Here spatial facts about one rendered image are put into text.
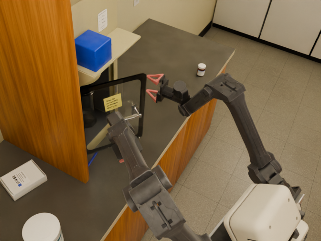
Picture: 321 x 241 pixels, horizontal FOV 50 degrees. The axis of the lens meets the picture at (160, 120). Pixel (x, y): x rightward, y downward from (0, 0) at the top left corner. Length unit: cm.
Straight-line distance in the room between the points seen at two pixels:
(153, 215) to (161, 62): 158
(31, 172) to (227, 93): 94
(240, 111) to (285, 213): 35
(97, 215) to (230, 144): 185
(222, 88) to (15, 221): 98
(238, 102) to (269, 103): 248
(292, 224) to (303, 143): 225
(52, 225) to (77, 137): 33
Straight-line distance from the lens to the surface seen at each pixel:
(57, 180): 164
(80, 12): 125
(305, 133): 351
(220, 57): 241
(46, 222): 137
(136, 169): 87
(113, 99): 145
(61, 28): 107
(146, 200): 80
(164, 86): 161
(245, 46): 440
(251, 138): 126
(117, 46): 137
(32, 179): 162
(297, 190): 141
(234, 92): 117
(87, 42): 123
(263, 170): 134
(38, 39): 117
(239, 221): 111
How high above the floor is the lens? 227
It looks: 46 degrees down
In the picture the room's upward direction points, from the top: 7 degrees clockwise
